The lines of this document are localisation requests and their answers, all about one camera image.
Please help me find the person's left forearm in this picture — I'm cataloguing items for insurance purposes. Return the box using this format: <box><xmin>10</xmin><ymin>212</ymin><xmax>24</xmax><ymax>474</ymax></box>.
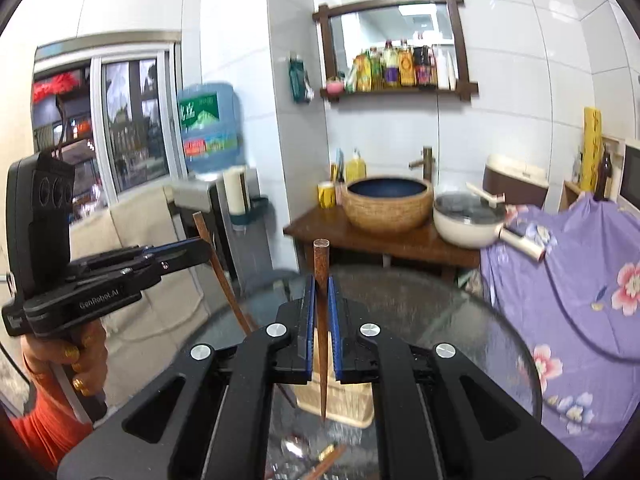
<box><xmin>10</xmin><ymin>360</ymin><xmax>96</xmax><ymax>473</ymax></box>

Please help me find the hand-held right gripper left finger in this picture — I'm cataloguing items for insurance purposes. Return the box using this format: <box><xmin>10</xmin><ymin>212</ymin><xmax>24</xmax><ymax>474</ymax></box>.
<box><xmin>57</xmin><ymin>274</ymin><xmax>318</xmax><ymax>480</ymax></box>

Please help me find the cream perforated utensil holder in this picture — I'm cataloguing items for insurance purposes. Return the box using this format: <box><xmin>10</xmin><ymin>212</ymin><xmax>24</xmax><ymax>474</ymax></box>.
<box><xmin>295</xmin><ymin>382</ymin><xmax>376</xmax><ymax>428</ymax></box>

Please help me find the blue water jug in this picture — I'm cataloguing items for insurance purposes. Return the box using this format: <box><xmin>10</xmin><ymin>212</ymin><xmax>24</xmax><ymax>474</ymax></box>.
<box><xmin>176</xmin><ymin>81</ymin><xmax>246</xmax><ymax>175</ymax></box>

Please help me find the brown wooden chopstick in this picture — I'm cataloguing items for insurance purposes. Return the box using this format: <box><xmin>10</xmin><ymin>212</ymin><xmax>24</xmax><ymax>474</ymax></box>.
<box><xmin>272</xmin><ymin>460</ymin><xmax>333</xmax><ymax>480</ymax></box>
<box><xmin>313</xmin><ymin>239</ymin><xmax>331</xmax><ymax>421</ymax></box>
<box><xmin>192</xmin><ymin>212</ymin><xmax>252</xmax><ymax>335</ymax></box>

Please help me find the dark sauce bottle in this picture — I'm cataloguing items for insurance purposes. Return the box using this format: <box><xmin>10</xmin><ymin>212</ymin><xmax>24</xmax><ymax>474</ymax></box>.
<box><xmin>414</xmin><ymin>46</ymin><xmax>433</xmax><ymax>87</ymax></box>

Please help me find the purple floral cloth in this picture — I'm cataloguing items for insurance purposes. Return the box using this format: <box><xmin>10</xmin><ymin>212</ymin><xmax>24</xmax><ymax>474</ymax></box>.
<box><xmin>462</xmin><ymin>192</ymin><xmax>640</xmax><ymax>453</ymax></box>

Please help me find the yellow seasoning packet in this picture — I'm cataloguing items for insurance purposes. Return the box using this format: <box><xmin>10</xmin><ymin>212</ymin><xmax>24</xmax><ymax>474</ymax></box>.
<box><xmin>350</xmin><ymin>52</ymin><xmax>373</xmax><ymax>93</ymax></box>

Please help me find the woven basin sink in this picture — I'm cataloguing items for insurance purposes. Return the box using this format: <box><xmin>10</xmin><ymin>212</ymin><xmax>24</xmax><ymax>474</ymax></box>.
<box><xmin>341</xmin><ymin>175</ymin><xmax>435</xmax><ymax>235</ymax></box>

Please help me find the white ladle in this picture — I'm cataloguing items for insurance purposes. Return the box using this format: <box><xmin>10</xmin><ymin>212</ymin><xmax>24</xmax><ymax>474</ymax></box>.
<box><xmin>466</xmin><ymin>181</ymin><xmax>506</xmax><ymax>208</ymax></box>

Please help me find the red artificial flower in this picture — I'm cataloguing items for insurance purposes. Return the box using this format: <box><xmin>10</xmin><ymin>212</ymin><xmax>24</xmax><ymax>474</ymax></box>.
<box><xmin>32</xmin><ymin>72</ymin><xmax>81</xmax><ymax>103</ymax></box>

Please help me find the purple label bottle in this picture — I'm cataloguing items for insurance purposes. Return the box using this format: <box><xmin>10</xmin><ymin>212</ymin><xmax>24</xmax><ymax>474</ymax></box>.
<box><xmin>382</xmin><ymin>40</ymin><xmax>401</xmax><ymax>88</ymax></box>

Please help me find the small wooden box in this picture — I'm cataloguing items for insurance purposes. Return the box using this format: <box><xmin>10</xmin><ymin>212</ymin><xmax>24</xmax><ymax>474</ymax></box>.
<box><xmin>559</xmin><ymin>180</ymin><xmax>583</xmax><ymax>211</ymax></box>

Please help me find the amber sauce bottle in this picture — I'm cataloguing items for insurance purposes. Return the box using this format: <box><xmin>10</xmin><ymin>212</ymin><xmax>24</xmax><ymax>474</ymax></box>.
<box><xmin>398</xmin><ymin>40</ymin><xmax>416</xmax><ymax>87</ymax></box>

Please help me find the wooden framed mirror shelf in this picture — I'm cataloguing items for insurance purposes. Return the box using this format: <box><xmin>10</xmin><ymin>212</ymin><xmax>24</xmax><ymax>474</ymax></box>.
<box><xmin>312</xmin><ymin>0</ymin><xmax>480</xmax><ymax>106</ymax></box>

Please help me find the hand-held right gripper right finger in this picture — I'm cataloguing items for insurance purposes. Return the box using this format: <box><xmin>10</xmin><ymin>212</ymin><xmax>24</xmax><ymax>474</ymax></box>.
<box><xmin>327</xmin><ymin>275</ymin><xmax>585</xmax><ymax>480</ymax></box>

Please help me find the white squeeze bottle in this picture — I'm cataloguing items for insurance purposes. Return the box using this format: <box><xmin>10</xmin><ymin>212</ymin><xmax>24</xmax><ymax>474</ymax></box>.
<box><xmin>434</xmin><ymin>45</ymin><xmax>458</xmax><ymax>91</ymax></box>

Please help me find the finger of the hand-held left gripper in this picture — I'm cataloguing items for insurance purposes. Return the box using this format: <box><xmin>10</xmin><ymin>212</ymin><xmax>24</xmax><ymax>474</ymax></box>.
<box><xmin>152</xmin><ymin>242</ymin><xmax>215</xmax><ymax>277</ymax></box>
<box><xmin>145</xmin><ymin>238</ymin><xmax>206</xmax><ymax>260</ymax></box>

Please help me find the brown glass bottle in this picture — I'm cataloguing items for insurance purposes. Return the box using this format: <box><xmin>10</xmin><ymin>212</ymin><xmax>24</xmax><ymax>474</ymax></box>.
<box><xmin>594</xmin><ymin>142</ymin><xmax>613</xmax><ymax>201</ymax></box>

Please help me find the yellow roll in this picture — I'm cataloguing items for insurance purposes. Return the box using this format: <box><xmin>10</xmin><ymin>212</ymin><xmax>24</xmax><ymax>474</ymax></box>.
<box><xmin>580</xmin><ymin>106</ymin><xmax>603</xmax><ymax>193</ymax></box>

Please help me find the brown and cream rice cooker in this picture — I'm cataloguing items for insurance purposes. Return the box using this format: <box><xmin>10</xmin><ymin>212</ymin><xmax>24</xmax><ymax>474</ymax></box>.
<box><xmin>482</xmin><ymin>154</ymin><xmax>550</xmax><ymax>211</ymax></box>

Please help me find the green wall packet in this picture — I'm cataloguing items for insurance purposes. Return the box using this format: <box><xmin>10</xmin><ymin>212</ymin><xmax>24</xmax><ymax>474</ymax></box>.
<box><xmin>289</xmin><ymin>52</ymin><xmax>312</xmax><ymax>103</ymax></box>

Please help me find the white paper cup tube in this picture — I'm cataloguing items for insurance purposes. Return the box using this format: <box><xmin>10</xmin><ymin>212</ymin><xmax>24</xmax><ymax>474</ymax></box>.
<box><xmin>222</xmin><ymin>166</ymin><xmax>249</xmax><ymax>213</ymax></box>

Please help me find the yellow soap pump bottle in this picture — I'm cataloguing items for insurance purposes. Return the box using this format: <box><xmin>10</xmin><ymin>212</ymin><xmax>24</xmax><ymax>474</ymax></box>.
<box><xmin>346</xmin><ymin>149</ymin><xmax>368</xmax><ymax>183</ymax></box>

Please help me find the metal spoon with wooden handle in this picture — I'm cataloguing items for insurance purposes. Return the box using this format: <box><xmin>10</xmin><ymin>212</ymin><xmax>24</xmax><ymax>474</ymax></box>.
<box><xmin>280</xmin><ymin>435</ymin><xmax>312</xmax><ymax>462</ymax></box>

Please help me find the grey water dispenser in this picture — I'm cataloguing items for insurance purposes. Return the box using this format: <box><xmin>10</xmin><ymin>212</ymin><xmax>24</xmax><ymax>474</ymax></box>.
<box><xmin>171</xmin><ymin>176</ymin><xmax>238</xmax><ymax>286</ymax></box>

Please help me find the white microwave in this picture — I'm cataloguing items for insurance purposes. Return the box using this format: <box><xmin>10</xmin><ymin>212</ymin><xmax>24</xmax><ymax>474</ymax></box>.
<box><xmin>617</xmin><ymin>137</ymin><xmax>640</xmax><ymax>206</ymax></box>

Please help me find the green yellow oil bottle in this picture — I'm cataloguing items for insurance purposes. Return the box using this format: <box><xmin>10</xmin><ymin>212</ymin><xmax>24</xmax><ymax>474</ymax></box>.
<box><xmin>367</xmin><ymin>47</ymin><xmax>385</xmax><ymax>91</ymax></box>

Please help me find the aluminium sliding window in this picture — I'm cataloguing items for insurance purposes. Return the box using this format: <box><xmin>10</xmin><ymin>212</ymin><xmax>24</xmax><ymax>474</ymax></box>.
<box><xmin>32</xmin><ymin>32</ymin><xmax>183</xmax><ymax>201</ymax></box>

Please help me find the round glass table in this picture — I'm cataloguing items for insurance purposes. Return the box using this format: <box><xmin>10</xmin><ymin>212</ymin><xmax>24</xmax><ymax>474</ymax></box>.
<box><xmin>192</xmin><ymin>265</ymin><xmax>543</xmax><ymax>480</ymax></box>

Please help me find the person's left hand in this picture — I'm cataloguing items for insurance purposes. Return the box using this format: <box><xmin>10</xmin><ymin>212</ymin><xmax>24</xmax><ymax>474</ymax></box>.
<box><xmin>22</xmin><ymin>319</ymin><xmax>109</xmax><ymax>397</ymax></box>

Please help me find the white pot with glass lid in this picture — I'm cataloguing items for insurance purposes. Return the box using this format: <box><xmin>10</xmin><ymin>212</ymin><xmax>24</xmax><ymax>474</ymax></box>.
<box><xmin>432</xmin><ymin>191</ymin><xmax>548</xmax><ymax>263</ymax></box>

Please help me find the bronze faucet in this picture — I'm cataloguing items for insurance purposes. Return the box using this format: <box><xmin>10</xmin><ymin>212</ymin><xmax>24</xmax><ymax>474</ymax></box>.
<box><xmin>409</xmin><ymin>146</ymin><xmax>435</xmax><ymax>181</ymax></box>

